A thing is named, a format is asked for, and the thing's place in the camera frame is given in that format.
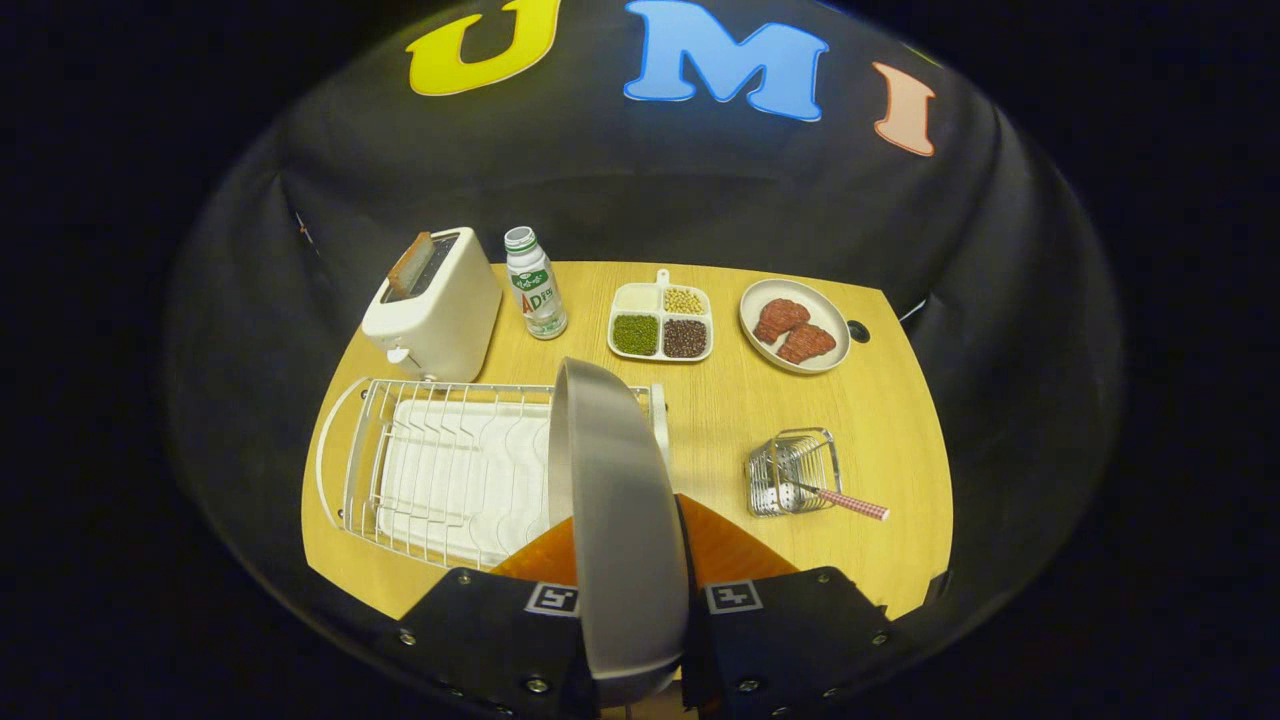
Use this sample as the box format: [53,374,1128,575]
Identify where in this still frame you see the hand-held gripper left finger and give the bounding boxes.
[395,515,601,720]

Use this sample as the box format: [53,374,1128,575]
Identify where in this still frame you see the brown bread slice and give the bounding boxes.
[386,231,436,303]

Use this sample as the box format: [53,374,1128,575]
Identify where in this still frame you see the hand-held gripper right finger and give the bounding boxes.
[675,492,916,720]

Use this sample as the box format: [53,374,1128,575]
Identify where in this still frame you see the spoon with red checked handle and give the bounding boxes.
[765,460,891,523]

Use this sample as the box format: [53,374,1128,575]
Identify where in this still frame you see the white drip tray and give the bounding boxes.
[375,398,561,566]

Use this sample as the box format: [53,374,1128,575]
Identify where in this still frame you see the white toaster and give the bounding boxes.
[361,227,503,383]

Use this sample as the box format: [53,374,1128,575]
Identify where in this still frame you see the beige plate with meat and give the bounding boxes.
[739,278,852,376]

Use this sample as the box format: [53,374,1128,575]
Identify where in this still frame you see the green mung beans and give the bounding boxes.
[612,314,660,356]

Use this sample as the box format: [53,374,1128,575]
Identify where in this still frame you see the white divided tray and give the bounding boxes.
[607,268,714,363]

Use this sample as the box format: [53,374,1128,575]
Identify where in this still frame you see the white wire dish rack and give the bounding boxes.
[315,377,671,573]

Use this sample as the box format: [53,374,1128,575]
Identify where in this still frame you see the white green label bottle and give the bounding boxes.
[504,226,569,341]

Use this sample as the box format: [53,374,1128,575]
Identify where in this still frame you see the black backdrop cloth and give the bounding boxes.
[165,0,1126,691]

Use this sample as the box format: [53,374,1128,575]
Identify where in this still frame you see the red meat patty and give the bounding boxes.
[753,298,812,345]
[776,323,838,365]

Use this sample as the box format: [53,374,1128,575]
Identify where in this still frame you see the dark red beans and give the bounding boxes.
[663,318,708,359]

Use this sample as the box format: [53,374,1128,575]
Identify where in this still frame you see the metal wire basket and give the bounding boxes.
[745,428,843,518]

